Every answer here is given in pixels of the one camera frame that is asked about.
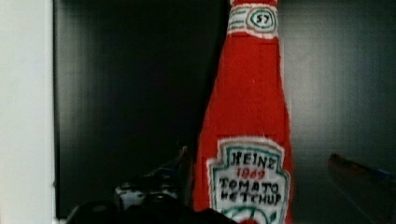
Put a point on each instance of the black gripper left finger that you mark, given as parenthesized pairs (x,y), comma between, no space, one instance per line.
(172,178)

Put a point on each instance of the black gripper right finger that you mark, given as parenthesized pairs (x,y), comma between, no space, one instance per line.
(371,190)

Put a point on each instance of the red plush ketchup bottle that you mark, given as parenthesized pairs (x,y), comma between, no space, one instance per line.
(243,166)

